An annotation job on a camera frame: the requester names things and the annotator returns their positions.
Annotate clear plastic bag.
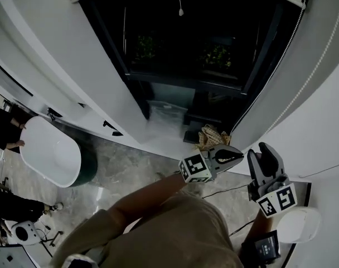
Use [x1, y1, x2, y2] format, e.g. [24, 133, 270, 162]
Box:
[147, 99, 188, 139]

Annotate person's right shoe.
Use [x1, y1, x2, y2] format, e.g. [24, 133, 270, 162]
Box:
[186, 185, 204, 198]

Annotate black wrist-mounted screen device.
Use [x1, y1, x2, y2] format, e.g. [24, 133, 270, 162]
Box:
[241, 229, 282, 266]

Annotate small black box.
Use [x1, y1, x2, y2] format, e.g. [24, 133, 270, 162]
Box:
[183, 130, 201, 143]

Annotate green plant outside window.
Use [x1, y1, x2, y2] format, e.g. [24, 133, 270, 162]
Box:
[135, 35, 156, 61]
[198, 45, 233, 69]

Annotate thin grey wall cable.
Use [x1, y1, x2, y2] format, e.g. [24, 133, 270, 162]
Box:
[299, 160, 339, 178]

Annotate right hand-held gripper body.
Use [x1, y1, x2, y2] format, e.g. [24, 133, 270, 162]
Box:
[246, 173, 298, 219]

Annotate person's beige shirt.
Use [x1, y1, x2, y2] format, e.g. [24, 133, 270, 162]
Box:
[48, 190, 244, 268]

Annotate white toilet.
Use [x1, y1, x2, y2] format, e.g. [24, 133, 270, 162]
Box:
[277, 208, 322, 244]

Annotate beige crumpled cloth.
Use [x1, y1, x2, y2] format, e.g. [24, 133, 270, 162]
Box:
[196, 123, 231, 150]

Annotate person's right forearm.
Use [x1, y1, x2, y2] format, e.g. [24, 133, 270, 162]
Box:
[246, 209, 279, 245]

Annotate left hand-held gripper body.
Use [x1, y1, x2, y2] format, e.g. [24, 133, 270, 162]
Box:
[178, 148, 224, 183]

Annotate white bead pull chain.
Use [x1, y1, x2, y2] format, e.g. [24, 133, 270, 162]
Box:
[230, 0, 339, 139]

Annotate white bathtub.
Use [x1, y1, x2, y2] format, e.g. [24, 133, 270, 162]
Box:
[20, 116, 99, 189]

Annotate person's left forearm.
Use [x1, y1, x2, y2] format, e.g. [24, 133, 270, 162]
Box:
[108, 173, 190, 228]

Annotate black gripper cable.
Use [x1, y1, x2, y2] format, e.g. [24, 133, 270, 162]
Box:
[201, 184, 251, 199]

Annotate black device with wires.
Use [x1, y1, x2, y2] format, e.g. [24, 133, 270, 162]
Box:
[102, 120, 123, 136]
[46, 107, 65, 120]

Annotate dark window pane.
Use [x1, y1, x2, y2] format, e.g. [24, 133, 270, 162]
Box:
[79, 0, 304, 146]

